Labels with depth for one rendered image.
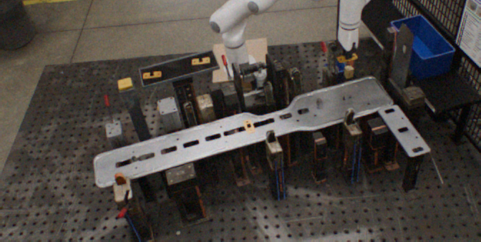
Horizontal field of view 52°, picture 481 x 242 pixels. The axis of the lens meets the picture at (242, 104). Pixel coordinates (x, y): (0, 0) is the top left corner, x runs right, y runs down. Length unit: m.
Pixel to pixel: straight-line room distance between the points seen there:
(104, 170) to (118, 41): 2.54
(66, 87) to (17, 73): 1.56
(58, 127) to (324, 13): 2.62
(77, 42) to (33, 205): 2.41
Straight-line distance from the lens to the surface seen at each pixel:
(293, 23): 4.50
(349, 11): 1.99
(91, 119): 2.94
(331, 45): 2.32
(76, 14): 5.21
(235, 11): 2.47
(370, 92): 2.40
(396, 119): 2.30
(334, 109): 2.31
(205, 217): 2.33
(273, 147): 2.11
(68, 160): 2.79
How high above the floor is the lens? 2.67
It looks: 45 degrees down
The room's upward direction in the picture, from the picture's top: 8 degrees counter-clockwise
